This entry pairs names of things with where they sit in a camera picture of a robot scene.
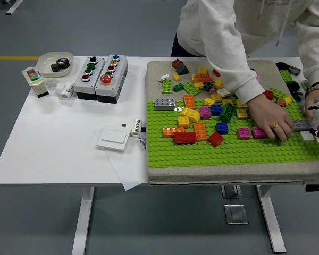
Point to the black round part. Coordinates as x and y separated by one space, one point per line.
295 86

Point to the lime two-by-four brick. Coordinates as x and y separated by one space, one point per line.
190 89
167 86
278 93
286 76

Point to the yellow curved brick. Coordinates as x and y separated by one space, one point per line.
190 114

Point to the green studded baseplate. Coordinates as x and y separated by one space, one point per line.
175 156

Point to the black rectangular device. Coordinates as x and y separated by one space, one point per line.
294 70

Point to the white wall switch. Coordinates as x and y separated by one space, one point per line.
113 138

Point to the pink two-by-two brick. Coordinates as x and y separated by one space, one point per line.
258 132
244 133
205 112

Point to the white desk foot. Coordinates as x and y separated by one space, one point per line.
14 7

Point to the yellow two-by-two brick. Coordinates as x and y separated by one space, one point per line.
202 71
183 121
240 105
240 114

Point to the metal floor socket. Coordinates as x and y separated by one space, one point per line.
231 191

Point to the small white plate brick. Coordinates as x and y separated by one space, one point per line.
164 77

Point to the white labelled tube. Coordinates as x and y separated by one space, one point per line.
136 127

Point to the dark metal gear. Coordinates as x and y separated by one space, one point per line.
57 67
64 62

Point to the white pipe tee fitting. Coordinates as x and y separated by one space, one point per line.
66 93

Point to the white table leg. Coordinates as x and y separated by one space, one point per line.
271 220
82 225

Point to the grey four-button control box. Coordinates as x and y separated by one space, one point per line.
91 83

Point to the white plastic bowl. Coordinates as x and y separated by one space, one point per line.
46 62

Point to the white square plate brick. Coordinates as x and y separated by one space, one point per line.
307 136
223 92

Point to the brown two-by-two brick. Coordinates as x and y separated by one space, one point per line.
177 63

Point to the small green plastic piece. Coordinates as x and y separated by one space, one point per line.
304 85

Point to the metal floor box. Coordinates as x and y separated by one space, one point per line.
235 213

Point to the beige red-green switch unit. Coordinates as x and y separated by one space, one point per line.
34 75

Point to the red two-by-two brick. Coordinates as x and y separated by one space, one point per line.
216 72
215 139

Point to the brown-orange brick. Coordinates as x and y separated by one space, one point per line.
281 101

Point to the small yellow brick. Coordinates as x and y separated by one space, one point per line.
216 97
288 100
218 84
198 85
176 77
209 102
226 101

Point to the small dark green brick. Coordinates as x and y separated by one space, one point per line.
207 85

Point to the dark grey slope brick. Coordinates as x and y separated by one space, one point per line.
182 69

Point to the grey emergency-stop control box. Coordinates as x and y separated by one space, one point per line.
117 77

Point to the person's left hand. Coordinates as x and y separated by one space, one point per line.
312 98

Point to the white paper sheet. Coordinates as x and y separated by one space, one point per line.
127 170

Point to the black table control panel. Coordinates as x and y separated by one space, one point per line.
317 187

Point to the red curved brick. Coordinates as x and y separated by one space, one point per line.
269 95

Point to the blue two-by-two brick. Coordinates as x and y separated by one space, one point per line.
216 110
222 128

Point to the person's right hand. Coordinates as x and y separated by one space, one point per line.
271 119

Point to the orange two-by-four brick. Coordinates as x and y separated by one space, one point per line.
200 130
202 78
189 101
171 132

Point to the grey two-by-four brick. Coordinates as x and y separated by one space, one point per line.
164 105
301 125

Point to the red two-by-four brick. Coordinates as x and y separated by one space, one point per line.
185 138

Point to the small black square chip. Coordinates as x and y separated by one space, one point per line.
124 124

